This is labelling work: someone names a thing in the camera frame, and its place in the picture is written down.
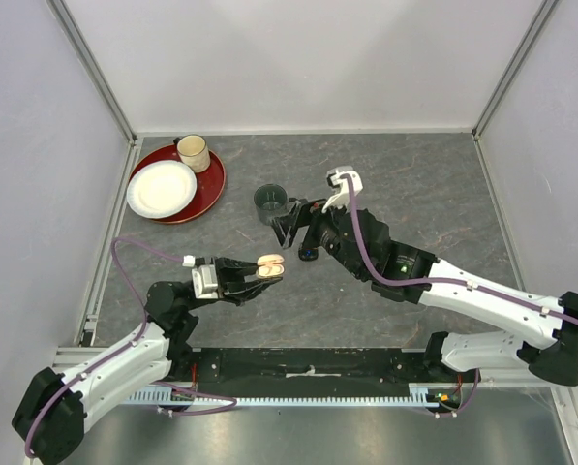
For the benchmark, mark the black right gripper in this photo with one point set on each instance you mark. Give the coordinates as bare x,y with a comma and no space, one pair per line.
286,227

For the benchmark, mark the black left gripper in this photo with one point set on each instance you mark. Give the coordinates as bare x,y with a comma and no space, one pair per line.
231,284

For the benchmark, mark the white earbud charging case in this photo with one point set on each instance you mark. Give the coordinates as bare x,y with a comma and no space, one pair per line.
270,266

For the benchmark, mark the black glossy charging case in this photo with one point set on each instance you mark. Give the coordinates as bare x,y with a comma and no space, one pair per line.
308,254

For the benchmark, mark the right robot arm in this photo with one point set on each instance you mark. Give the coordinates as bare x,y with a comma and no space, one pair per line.
536,331

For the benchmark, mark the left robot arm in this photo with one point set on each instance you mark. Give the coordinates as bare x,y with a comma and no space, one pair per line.
58,409

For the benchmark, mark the dark green mug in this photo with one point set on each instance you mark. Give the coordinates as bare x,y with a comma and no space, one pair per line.
271,201

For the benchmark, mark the cream ceramic cup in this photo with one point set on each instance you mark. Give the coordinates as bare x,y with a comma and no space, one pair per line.
193,152

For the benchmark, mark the white paper plate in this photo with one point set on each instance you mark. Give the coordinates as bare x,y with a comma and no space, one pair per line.
161,189

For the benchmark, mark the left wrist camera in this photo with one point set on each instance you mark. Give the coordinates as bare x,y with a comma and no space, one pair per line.
204,276

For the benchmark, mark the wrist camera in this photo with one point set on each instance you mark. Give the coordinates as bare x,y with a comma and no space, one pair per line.
339,180
204,276

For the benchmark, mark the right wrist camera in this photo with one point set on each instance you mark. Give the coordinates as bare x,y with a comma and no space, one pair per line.
339,180

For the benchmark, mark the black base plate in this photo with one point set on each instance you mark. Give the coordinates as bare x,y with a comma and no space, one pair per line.
246,371

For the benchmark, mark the grey slotted cable duct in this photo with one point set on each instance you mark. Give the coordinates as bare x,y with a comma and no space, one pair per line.
167,397

